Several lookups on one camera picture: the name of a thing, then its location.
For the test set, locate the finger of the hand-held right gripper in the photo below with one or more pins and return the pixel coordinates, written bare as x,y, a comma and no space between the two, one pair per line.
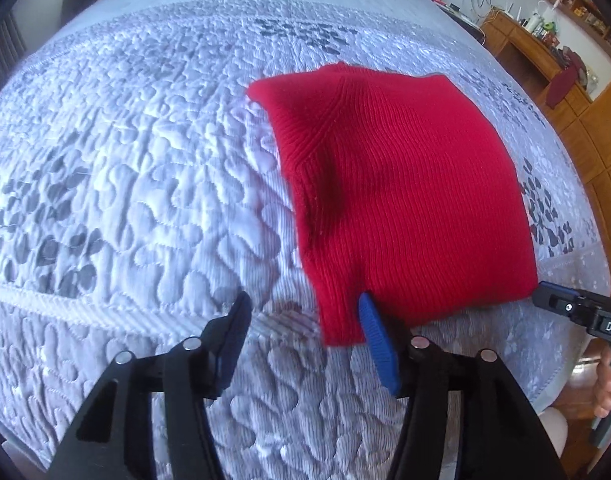
555,300

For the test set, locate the grey white quilted bedspread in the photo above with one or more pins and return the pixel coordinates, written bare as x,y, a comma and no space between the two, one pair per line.
135,160

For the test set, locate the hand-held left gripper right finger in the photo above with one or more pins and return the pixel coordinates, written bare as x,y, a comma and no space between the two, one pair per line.
378,345

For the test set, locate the white bottle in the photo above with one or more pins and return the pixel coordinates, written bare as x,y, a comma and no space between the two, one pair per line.
536,22

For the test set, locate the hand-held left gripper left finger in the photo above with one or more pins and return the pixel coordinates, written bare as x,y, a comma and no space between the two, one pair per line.
233,345

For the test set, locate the white round stool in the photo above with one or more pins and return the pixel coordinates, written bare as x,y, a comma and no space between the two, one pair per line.
553,430

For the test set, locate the person's right hand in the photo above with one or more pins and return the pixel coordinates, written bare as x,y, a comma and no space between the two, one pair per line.
605,390

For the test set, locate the wooden desk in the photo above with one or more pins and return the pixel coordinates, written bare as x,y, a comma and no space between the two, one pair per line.
585,140

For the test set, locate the beige curtain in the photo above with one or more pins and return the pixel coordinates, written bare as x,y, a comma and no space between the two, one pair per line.
5,45

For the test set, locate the dark red cloth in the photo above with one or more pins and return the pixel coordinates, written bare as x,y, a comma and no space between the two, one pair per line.
565,77

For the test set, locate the red knit sweater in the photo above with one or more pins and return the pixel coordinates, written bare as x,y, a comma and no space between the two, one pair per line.
400,195

